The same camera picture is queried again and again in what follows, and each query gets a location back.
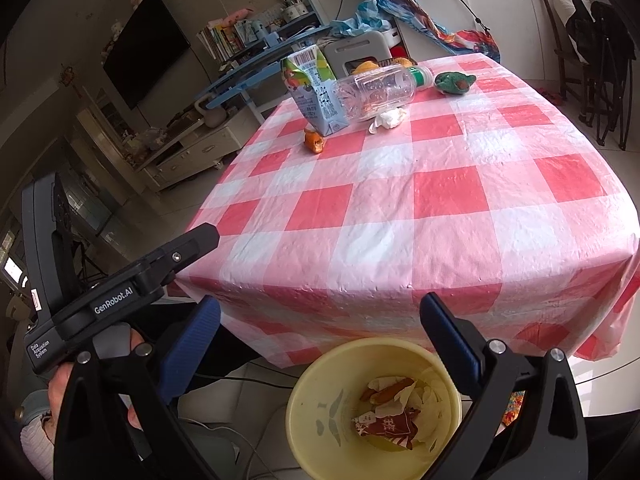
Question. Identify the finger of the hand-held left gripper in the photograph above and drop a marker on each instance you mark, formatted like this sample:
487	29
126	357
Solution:
185	250

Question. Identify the green plush tree toy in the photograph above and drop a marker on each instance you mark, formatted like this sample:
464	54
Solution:
452	82

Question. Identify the white storage crate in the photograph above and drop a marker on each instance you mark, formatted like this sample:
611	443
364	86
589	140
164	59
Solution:
395	42

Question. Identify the beige kettlebell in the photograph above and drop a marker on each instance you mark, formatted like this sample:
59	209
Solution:
212	115

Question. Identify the row of books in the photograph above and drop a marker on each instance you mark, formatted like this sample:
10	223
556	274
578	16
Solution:
222	40

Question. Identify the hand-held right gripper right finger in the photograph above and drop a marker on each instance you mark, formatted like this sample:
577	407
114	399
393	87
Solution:
450	345

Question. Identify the person's left hand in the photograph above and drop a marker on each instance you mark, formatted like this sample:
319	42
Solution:
57	390

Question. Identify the green blue drink carton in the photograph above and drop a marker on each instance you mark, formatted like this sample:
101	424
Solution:
315	100

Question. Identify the yellow mango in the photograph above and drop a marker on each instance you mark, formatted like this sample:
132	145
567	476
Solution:
401	62

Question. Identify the wooden chair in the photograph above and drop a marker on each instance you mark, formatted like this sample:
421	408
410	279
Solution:
555	35

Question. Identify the colourful printed kite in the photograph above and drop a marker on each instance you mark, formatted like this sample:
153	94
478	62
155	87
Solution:
440	32

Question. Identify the pink plush toy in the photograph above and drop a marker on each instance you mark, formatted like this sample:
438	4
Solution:
237	16

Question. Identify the white plastic stool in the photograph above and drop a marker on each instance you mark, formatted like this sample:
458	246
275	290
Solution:
350	47

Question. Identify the black television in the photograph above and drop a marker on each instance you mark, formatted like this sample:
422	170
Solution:
145	45

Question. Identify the blue plastic sheet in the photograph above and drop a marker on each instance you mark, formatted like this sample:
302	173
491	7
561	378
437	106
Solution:
360	17

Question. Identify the black jacket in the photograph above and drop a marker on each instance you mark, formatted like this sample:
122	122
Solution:
600	30

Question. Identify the person's left forearm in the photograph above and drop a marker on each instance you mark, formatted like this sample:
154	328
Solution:
35	440

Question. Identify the bread rolls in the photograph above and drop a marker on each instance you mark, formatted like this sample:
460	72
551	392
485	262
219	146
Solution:
365	66

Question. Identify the red snack wrapper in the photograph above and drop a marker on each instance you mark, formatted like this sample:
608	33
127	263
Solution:
385	427

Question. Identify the white tissue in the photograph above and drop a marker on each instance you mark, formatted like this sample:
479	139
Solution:
425	400
387	120

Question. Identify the white television stand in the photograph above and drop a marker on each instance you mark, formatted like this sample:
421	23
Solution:
190	152

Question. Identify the brown food wrapper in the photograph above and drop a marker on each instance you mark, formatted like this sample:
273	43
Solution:
385	392

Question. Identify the black folding chair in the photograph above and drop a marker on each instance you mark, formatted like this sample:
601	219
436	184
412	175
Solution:
615	100

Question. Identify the red slipper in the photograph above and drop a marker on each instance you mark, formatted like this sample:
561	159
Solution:
553	96

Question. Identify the white pen holder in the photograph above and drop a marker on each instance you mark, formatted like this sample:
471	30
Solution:
292	10

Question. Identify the colourful patterned cloth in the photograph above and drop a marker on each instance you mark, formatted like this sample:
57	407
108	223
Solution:
514	407

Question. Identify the white cabinet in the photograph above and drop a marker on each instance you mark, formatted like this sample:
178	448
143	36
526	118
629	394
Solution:
510	10

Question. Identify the blue study desk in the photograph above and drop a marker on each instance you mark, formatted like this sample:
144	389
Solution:
240	85

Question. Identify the yellow plastic bin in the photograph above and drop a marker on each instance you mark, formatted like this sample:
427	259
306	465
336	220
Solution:
320	400

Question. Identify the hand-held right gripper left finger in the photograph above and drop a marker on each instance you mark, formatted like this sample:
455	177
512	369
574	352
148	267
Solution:
190	340

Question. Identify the clear plastic bottle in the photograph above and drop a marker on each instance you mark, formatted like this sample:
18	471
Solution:
380	92

